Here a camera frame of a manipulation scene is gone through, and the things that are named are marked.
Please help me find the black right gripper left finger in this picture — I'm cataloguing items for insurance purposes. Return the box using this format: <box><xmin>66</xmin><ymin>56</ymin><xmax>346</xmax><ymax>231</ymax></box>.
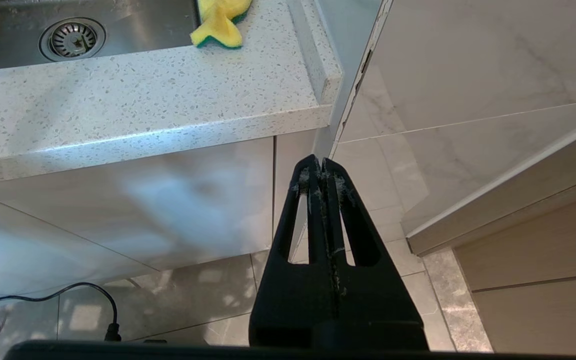
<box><xmin>249</xmin><ymin>155</ymin><xmax>340</xmax><ymax>351</ymax></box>

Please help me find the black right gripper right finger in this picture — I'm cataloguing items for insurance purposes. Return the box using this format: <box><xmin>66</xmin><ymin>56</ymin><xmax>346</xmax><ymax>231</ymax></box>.
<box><xmin>322</xmin><ymin>158</ymin><xmax>429</xmax><ymax>351</ymax></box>

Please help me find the yellow green sponge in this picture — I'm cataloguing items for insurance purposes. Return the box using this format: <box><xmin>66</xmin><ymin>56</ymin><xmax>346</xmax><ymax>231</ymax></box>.
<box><xmin>190</xmin><ymin>0</ymin><xmax>253</xmax><ymax>49</ymax></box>

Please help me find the stainless steel sink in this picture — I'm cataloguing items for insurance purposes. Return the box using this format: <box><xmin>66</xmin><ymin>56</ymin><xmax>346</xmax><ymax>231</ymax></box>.
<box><xmin>0</xmin><ymin>0</ymin><xmax>201</xmax><ymax>73</ymax></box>

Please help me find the metal sink drain strainer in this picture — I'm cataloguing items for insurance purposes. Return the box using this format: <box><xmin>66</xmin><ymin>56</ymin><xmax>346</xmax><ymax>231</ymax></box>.
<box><xmin>39</xmin><ymin>18</ymin><xmax>107</xmax><ymax>62</ymax></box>

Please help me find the narrow glossy cabinet door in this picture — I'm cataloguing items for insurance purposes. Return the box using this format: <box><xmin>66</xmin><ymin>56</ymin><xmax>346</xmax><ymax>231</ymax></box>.
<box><xmin>274</xmin><ymin>129</ymin><xmax>316</xmax><ymax>263</ymax></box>

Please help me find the light wooden cabinet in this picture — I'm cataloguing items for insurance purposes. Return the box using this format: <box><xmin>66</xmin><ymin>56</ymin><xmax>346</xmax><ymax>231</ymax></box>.
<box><xmin>402</xmin><ymin>111</ymin><xmax>576</xmax><ymax>357</ymax></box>

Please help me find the wide glossy cabinet door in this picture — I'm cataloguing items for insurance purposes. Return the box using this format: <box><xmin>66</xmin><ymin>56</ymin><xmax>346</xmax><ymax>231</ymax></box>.
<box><xmin>0</xmin><ymin>136</ymin><xmax>275</xmax><ymax>301</ymax></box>

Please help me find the black cable with plug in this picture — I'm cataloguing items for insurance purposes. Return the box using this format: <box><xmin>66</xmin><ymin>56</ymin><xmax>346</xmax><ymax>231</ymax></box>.
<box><xmin>0</xmin><ymin>282</ymin><xmax>122</xmax><ymax>343</ymax></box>

